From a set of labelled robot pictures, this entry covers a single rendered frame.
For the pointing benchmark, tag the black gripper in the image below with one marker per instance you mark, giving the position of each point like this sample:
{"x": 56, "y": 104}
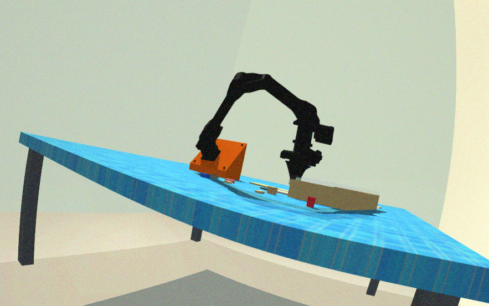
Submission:
{"x": 297, "y": 164}

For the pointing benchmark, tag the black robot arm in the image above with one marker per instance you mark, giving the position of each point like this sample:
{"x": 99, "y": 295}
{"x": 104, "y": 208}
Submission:
{"x": 305, "y": 113}

